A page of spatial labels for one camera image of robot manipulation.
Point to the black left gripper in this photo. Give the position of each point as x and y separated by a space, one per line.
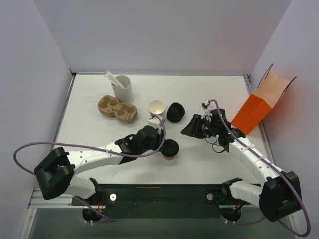
159 143

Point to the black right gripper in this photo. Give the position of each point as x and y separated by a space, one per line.
197 126

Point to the black plastic cup lid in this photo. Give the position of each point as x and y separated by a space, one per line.
170 148

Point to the single brown paper cup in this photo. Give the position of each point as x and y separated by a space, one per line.
169 158

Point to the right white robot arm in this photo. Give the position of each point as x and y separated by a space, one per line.
277 192

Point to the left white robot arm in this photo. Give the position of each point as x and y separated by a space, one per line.
58 173

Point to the orange paper takeout bag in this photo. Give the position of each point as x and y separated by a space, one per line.
261 101

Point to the stack of black cup lids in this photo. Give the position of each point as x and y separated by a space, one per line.
175 112

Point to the stack of brown paper cups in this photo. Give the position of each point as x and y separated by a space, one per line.
156 107

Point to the brown pulp cup carrier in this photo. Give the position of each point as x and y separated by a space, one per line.
111 107

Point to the white cylindrical holder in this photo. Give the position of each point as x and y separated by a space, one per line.
125 94

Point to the white wrapped stirrers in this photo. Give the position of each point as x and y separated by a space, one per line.
114 80

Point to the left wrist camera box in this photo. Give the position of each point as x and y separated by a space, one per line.
154 122

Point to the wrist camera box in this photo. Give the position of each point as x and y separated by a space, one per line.
207 107
154 122

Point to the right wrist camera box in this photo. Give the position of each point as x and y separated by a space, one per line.
207 107

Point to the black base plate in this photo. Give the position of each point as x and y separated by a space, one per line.
165 201

